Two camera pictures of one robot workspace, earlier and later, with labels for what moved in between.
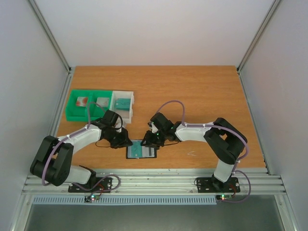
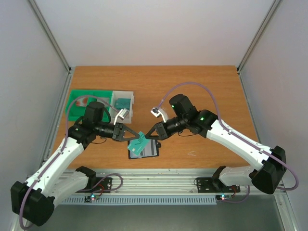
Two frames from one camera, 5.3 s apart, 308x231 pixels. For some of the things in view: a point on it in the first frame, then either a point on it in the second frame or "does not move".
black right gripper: [152, 141] -> [160, 130]
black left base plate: [101, 185] does not move
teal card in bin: [122, 104] does not move
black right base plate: [211, 185] does not move
